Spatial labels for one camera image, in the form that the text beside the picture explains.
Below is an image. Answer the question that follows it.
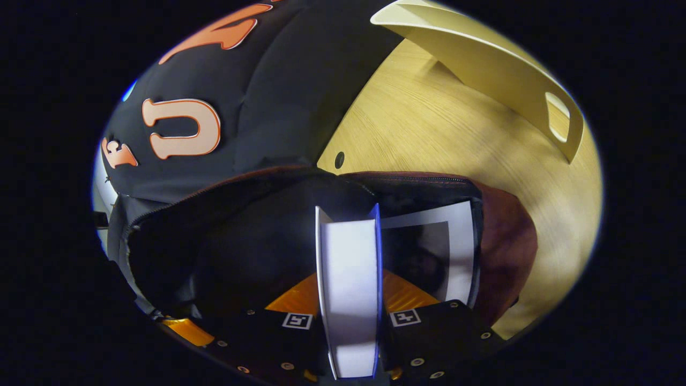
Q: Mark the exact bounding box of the white spine book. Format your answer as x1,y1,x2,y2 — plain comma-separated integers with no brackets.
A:
381,199,477,309

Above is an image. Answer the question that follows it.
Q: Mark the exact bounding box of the cream bookshelf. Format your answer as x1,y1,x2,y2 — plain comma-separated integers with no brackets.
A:
370,0,585,165

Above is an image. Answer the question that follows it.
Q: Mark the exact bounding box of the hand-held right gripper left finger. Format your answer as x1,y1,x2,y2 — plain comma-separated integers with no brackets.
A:
213,272,331,384

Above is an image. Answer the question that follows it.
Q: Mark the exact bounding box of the maroon schoolbag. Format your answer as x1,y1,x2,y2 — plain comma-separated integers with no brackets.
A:
107,165,539,345

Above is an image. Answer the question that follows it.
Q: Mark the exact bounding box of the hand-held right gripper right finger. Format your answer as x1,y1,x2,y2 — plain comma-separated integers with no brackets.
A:
379,268,497,381

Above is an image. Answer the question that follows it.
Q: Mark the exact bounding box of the blue spine book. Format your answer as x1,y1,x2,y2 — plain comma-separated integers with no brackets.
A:
315,203,383,380

